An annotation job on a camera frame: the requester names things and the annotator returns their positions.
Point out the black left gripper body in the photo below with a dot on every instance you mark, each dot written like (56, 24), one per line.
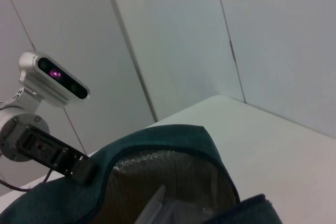
(39, 148)

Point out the dark teal insulated lunch bag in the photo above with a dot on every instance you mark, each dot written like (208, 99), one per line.
(65, 203)

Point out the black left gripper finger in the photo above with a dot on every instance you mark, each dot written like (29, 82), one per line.
(85, 171)

